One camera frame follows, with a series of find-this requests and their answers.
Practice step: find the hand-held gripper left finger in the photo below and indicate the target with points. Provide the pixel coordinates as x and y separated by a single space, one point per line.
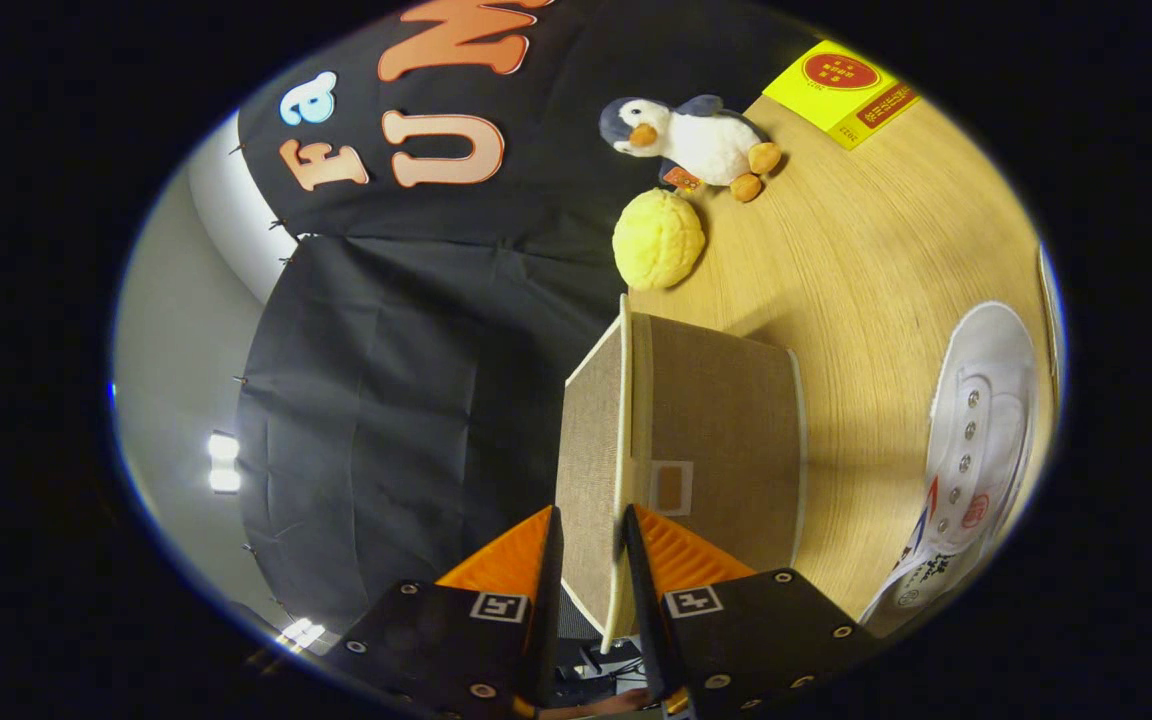
549 610

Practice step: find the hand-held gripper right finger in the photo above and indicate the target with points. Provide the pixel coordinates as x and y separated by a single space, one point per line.
644 610

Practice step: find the beige fabric storage box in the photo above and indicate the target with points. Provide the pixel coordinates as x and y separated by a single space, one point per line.
716 420

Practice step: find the white canvas shoe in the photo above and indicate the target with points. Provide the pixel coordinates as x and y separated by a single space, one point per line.
981 420

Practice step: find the long ceiling light strip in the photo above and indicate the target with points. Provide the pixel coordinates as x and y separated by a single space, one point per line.
301 632

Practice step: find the bright ceiling light panel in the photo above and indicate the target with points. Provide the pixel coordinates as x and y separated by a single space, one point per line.
224 460

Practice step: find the yellow bun plush toy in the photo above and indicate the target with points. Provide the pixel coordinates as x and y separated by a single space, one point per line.
658 240

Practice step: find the penguin plush toy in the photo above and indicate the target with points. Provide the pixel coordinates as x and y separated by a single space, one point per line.
701 140

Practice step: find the yellow book with red circle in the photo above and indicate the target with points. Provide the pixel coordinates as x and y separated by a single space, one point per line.
826 95

